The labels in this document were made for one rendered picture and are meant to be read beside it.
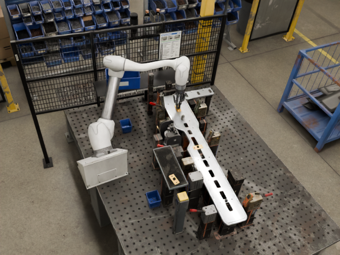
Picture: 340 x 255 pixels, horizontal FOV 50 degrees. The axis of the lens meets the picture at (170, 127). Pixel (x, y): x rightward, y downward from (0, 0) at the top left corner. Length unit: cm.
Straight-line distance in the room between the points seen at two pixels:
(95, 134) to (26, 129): 177
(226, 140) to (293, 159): 125
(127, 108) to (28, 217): 143
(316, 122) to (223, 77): 145
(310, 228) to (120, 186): 155
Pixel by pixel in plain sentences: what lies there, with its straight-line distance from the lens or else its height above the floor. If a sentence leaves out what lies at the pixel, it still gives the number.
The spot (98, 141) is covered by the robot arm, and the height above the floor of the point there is 101.
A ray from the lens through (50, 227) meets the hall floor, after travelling 376.
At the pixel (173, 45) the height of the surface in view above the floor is 129.
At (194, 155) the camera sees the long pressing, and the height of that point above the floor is 100.
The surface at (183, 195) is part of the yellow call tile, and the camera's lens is 248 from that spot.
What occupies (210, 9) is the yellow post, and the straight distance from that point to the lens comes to 350.
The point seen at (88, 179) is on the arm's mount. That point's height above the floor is 82.
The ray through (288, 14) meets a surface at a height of 47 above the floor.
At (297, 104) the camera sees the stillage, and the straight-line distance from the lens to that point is 496.
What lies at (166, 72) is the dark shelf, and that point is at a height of 103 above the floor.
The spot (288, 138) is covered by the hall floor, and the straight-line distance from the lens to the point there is 470.
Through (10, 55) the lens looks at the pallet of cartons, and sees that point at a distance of 555.
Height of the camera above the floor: 322
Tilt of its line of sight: 46 degrees down
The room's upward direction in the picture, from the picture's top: 5 degrees clockwise
